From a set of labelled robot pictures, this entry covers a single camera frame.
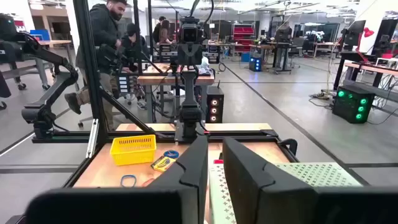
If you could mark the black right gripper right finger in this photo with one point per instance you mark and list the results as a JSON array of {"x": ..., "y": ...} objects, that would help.
[{"x": 280, "y": 199}]

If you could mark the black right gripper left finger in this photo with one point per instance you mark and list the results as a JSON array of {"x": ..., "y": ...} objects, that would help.
[{"x": 174, "y": 199}]

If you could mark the yellow crayon box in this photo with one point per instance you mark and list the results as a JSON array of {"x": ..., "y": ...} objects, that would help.
[{"x": 163, "y": 164}]

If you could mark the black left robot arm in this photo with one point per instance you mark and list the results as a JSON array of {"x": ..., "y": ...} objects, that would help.
[{"x": 189, "y": 109}]

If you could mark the wooden top desk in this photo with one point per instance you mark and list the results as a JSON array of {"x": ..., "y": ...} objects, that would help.
[{"x": 373, "y": 69}]

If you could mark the red desk lamp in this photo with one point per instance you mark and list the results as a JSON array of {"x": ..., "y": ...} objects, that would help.
[{"x": 368, "y": 32}]

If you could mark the orange silicone wristband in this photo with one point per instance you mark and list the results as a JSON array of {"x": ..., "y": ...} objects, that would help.
[{"x": 147, "y": 183}]

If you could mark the person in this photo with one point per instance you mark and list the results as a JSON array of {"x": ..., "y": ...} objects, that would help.
[
  {"x": 107, "y": 28},
  {"x": 158, "y": 31},
  {"x": 130, "y": 31},
  {"x": 165, "y": 32}
]

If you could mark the wooden workbench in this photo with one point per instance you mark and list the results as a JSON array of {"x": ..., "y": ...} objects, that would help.
[{"x": 161, "y": 80}]

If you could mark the green perforated metal shelf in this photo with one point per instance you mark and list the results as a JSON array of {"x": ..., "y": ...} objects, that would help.
[{"x": 311, "y": 175}]

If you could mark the red bin rack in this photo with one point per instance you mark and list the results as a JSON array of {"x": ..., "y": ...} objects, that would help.
[{"x": 244, "y": 31}]

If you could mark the black computer tower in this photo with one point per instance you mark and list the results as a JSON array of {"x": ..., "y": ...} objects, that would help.
[
  {"x": 214, "y": 110},
  {"x": 348, "y": 109},
  {"x": 255, "y": 64}
]

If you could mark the yellow plastic basket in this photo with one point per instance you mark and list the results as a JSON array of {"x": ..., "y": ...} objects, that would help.
[{"x": 133, "y": 152}]

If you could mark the black panel white labels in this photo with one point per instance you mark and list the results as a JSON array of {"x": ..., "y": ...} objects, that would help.
[{"x": 123, "y": 84}]

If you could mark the wooden table with casters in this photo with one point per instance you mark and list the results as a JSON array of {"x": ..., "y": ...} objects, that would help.
[{"x": 56, "y": 42}]

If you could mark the blue plastic bin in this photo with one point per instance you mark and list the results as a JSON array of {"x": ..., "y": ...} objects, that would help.
[{"x": 40, "y": 35}]

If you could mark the black monitor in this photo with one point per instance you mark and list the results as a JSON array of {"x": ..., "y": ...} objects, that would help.
[{"x": 354, "y": 31}]

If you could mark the silver metal bracket strip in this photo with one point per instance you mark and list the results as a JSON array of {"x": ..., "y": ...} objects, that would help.
[{"x": 92, "y": 140}]

